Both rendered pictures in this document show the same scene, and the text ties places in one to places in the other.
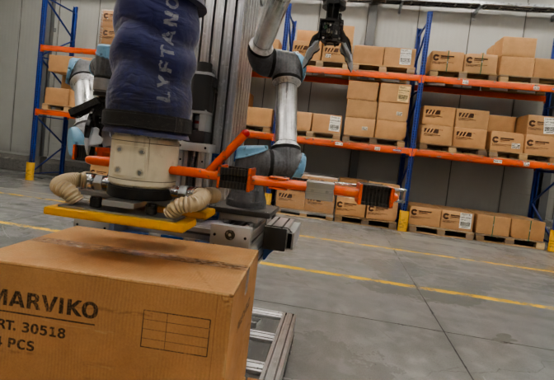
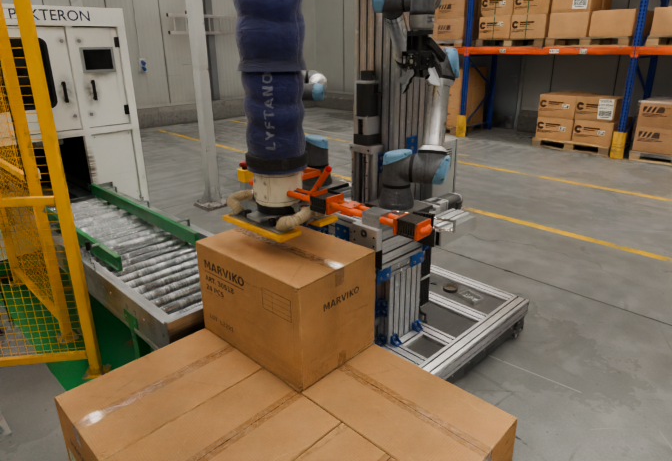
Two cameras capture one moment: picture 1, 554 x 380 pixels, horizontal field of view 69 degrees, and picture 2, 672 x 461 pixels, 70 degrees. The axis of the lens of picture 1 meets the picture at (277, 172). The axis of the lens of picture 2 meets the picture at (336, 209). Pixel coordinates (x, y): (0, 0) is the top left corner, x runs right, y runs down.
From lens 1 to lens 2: 1.00 m
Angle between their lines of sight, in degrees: 40
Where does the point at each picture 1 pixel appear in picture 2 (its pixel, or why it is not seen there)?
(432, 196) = not seen: outside the picture
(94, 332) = (244, 294)
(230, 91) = (391, 93)
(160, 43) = (263, 109)
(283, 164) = (420, 170)
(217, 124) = (383, 125)
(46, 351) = (228, 299)
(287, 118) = (431, 122)
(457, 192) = not seen: outside the picture
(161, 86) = (268, 140)
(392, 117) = not seen: outside the picture
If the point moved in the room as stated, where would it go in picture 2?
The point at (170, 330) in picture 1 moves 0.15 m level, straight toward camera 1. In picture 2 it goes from (273, 301) to (248, 323)
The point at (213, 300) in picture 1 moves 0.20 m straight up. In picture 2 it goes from (290, 289) to (287, 232)
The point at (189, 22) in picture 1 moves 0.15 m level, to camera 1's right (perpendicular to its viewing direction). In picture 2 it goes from (282, 88) to (317, 90)
